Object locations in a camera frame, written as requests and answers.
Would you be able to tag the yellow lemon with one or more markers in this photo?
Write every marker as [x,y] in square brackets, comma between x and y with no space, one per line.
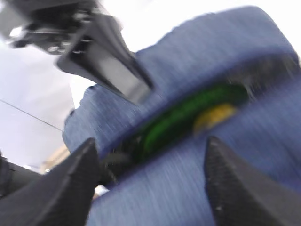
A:
[212,117]

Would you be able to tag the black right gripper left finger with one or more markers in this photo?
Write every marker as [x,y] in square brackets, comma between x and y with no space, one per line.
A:
[61,197]

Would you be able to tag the green cucumber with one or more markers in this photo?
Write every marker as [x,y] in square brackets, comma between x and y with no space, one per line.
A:
[178,120]

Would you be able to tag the navy blue lunch bag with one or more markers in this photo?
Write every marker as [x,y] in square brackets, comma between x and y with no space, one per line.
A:
[238,46]

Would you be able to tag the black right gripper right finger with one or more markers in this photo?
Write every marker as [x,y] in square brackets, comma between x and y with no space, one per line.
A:
[240,195]

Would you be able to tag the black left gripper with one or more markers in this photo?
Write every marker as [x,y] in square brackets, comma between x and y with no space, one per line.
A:
[87,41]

